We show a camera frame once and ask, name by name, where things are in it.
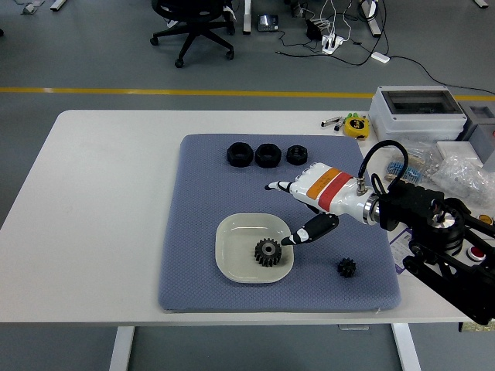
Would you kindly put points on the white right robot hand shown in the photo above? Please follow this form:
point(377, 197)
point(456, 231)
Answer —
point(328, 189)

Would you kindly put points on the large black hex nut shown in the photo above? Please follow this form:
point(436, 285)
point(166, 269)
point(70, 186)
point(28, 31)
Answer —
point(232, 158)
point(261, 159)

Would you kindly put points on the white flat box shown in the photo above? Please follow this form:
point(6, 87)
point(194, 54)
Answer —
point(456, 148)

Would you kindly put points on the white power adapter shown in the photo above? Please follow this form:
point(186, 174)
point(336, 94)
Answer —
point(380, 57)

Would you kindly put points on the grey device box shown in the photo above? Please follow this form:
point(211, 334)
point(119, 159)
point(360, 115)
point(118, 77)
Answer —
point(483, 135)

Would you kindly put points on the purple label card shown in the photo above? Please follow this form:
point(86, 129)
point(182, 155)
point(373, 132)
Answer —
point(398, 251)

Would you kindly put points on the bag of blue resistors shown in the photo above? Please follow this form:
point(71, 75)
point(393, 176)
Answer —
point(417, 166)

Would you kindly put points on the large black gear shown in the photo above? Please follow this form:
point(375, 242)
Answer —
point(267, 253)

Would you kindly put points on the white desk leg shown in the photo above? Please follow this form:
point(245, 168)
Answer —
point(246, 17)
point(372, 19)

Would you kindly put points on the small black gear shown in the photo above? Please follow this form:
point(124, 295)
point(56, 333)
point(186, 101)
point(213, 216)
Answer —
point(346, 267)

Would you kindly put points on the white push button box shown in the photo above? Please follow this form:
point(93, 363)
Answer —
point(475, 253)

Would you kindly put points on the small black hex nut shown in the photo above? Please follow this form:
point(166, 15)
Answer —
point(291, 158)

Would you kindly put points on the black office chair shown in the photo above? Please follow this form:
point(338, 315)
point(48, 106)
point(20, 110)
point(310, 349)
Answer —
point(193, 33)

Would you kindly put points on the yellow tape measure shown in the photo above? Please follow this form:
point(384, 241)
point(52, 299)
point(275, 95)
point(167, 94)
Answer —
point(356, 126)

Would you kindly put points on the bag of clear plastic parts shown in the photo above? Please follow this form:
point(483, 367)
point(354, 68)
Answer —
point(464, 178)

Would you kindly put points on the black desk phone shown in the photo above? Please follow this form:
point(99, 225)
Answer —
point(268, 23)

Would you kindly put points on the white square plate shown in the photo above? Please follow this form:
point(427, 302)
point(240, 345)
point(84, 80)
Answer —
point(236, 251)

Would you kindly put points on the black power brick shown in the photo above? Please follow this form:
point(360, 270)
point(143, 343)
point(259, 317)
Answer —
point(313, 29)

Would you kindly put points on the green capped marker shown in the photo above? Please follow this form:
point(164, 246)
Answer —
point(351, 116)

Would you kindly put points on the black and white marker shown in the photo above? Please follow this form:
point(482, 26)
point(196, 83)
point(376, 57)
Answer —
point(328, 123)

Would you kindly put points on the white table leg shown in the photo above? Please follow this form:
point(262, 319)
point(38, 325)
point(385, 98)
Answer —
point(121, 348)
point(406, 348)

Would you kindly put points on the white power strip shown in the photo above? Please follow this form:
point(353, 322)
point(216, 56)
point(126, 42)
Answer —
point(332, 43)

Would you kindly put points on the blue-grey textured mat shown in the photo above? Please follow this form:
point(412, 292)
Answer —
point(193, 232)

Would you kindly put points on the grey electrical enclosure box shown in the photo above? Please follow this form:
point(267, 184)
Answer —
point(410, 125)

